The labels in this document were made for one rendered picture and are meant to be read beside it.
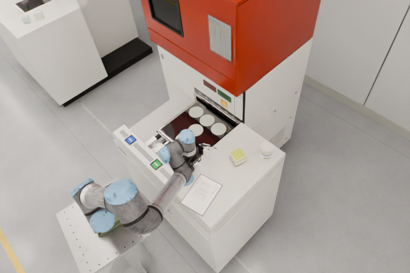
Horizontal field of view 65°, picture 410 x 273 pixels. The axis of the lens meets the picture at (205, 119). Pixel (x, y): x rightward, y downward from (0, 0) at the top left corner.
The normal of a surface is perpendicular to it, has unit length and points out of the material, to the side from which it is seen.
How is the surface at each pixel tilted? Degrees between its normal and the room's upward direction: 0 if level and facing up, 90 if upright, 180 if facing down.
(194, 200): 0
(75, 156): 0
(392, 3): 90
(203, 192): 0
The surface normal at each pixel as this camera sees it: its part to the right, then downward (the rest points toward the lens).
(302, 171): -0.07, -0.63
